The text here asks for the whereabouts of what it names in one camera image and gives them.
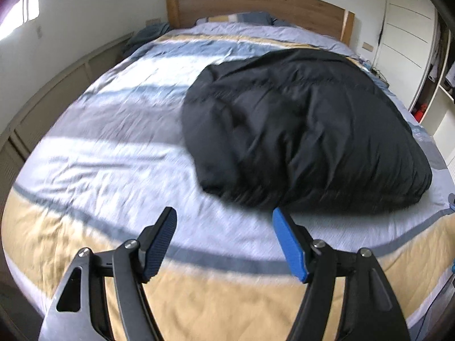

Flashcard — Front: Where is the striped pillow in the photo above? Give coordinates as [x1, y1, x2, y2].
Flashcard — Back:
[196, 12, 274, 26]

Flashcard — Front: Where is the white wardrobe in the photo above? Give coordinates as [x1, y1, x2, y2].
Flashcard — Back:
[371, 0, 455, 171]

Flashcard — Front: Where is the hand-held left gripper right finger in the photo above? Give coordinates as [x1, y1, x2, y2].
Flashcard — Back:
[272, 208, 411, 341]

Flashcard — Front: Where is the black puffer jacket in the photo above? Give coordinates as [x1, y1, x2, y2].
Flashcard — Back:
[181, 49, 433, 215]

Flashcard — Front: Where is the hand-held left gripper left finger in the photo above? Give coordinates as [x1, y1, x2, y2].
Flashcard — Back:
[38, 207, 177, 341]

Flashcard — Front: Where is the bed with striped sheet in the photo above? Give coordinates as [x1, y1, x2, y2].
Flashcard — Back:
[0, 21, 455, 331]

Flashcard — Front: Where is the wooden bed headboard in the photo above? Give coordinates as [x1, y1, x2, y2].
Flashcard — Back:
[166, 0, 355, 45]

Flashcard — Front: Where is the window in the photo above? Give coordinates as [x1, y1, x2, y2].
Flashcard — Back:
[0, 0, 41, 39]

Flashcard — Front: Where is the blue-grey cloth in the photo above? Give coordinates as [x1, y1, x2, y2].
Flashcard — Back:
[123, 22, 171, 55]

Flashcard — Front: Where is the row of hanging clothes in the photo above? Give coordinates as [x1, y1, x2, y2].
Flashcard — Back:
[427, 25, 455, 91]

